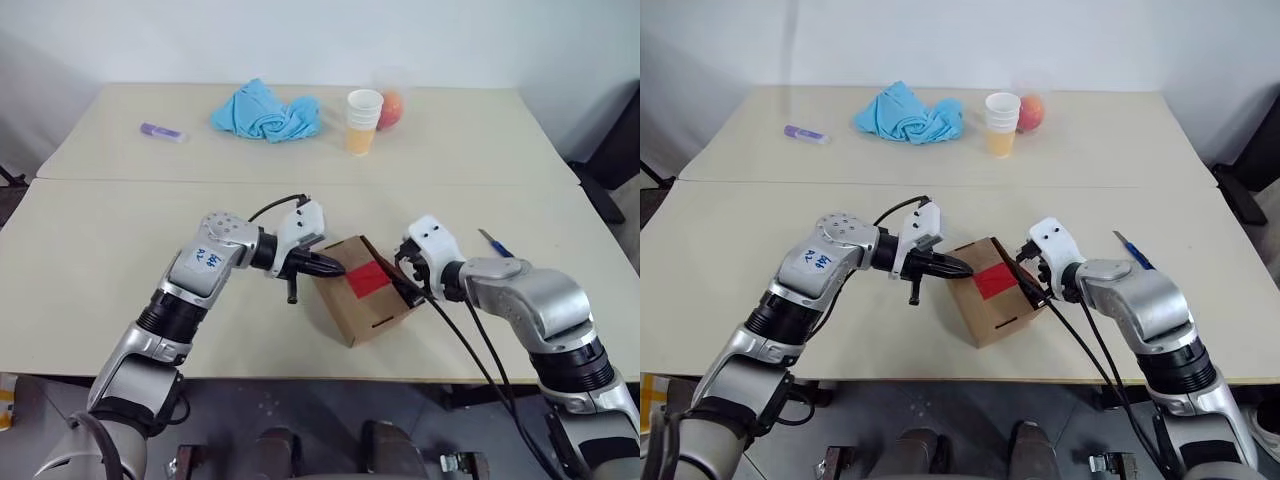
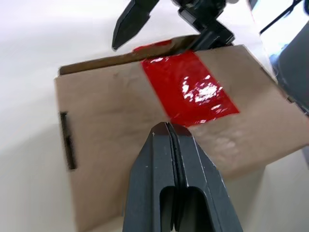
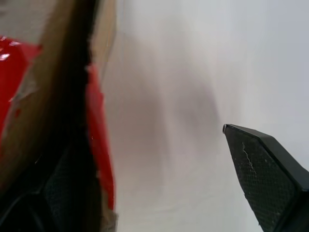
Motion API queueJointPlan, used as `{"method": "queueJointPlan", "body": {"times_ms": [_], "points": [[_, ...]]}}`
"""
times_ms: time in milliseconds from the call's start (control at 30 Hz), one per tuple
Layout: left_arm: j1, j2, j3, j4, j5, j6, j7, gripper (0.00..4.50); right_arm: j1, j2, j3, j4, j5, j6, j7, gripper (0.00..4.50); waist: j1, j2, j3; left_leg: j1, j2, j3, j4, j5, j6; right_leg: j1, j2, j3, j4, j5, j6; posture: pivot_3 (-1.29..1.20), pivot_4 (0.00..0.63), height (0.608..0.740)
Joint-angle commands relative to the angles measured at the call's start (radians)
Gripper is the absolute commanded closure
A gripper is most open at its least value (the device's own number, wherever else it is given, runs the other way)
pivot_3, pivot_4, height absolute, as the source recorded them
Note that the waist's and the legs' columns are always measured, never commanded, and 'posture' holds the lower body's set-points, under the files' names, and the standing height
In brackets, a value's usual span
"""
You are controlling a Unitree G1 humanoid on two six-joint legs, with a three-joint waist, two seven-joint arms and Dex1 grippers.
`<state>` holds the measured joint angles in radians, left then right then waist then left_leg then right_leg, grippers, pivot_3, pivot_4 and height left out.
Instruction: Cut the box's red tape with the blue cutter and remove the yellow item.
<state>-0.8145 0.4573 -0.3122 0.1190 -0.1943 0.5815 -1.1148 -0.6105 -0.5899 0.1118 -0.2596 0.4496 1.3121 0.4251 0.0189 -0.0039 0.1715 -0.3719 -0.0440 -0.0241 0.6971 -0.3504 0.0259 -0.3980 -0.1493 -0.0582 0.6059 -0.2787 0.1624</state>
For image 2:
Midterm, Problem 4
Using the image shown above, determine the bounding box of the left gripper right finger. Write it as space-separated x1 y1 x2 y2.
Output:
169 123 243 232

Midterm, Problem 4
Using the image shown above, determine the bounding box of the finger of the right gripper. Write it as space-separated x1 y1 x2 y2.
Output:
178 8 235 51
112 0 159 51

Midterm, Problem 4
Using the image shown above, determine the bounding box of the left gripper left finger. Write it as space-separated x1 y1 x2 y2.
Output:
122 122 178 232

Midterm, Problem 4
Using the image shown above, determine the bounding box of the brown cardboard box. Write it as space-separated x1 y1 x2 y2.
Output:
54 35 309 232

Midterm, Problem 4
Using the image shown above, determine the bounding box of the red adhesive tape strip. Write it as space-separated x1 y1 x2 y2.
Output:
132 40 240 128

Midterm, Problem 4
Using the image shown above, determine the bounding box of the black chair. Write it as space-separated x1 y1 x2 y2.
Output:
275 23 309 116

